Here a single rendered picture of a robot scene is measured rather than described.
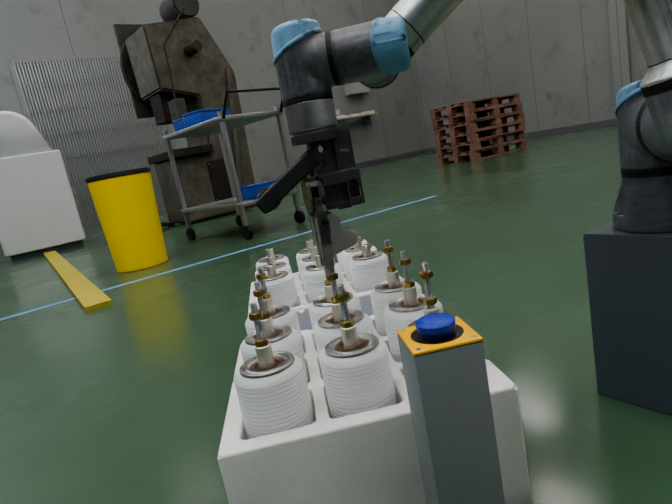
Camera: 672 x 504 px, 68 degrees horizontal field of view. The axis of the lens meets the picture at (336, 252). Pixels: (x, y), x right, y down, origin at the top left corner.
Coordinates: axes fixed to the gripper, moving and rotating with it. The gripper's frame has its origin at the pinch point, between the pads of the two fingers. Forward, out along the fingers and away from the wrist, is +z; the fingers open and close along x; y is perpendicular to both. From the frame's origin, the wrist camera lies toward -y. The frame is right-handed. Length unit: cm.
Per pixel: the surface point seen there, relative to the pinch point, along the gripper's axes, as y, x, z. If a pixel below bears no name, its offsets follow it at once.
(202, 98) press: -20, 562, -109
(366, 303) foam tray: 13.0, 33.2, 18.7
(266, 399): -13.2, -15.2, 12.0
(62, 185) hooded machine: -195, 552, -38
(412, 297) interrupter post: 12.5, -2.3, 8.0
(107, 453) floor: -48, 27, 35
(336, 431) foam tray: -5.7, -18.9, 16.9
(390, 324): 8.0, -2.6, 11.4
